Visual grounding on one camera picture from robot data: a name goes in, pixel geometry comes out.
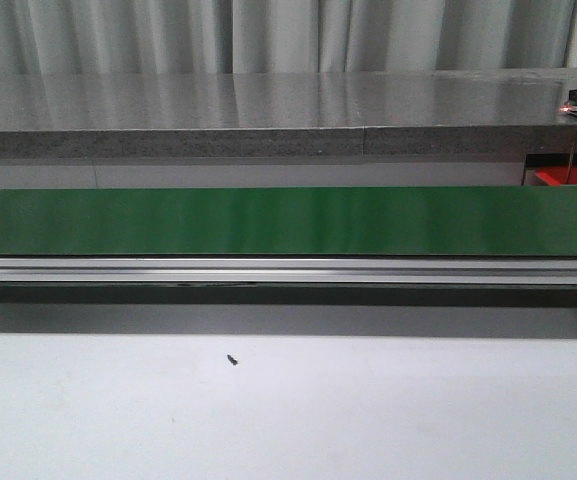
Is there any green conveyor belt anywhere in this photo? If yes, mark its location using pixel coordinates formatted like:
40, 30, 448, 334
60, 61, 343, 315
0, 186, 577, 257

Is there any grey stone counter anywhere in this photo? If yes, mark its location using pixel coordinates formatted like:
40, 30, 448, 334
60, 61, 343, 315
0, 68, 577, 159

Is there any red plastic tray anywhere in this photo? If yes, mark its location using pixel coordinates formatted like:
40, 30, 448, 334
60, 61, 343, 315
535, 166, 577, 186

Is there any grey curtain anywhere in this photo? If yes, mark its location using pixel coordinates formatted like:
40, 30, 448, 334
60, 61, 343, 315
0, 1, 577, 74

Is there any aluminium conveyor frame rail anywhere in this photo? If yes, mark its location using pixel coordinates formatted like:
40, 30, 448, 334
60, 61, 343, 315
0, 255, 577, 344

